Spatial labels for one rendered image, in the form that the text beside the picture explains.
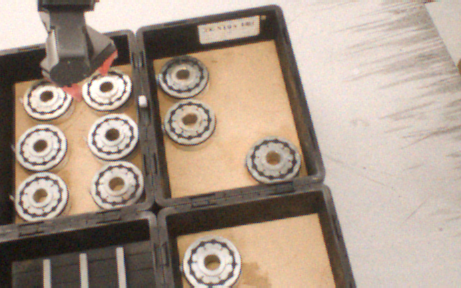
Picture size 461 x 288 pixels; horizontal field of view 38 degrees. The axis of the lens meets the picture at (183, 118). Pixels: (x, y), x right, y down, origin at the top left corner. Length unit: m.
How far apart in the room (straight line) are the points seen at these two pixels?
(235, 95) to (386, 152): 0.35
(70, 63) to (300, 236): 0.55
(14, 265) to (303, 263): 0.53
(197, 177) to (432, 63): 0.63
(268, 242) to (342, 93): 0.45
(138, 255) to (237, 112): 0.35
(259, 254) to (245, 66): 0.41
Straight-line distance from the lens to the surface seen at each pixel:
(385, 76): 1.58
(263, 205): 1.18
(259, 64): 1.42
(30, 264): 1.29
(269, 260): 1.23
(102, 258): 1.26
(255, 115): 1.35
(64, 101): 1.39
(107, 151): 1.31
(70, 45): 0.92
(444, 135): 1.53
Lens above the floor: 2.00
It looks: 59 degrees down
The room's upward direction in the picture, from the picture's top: 11 degrees counter-clockwise
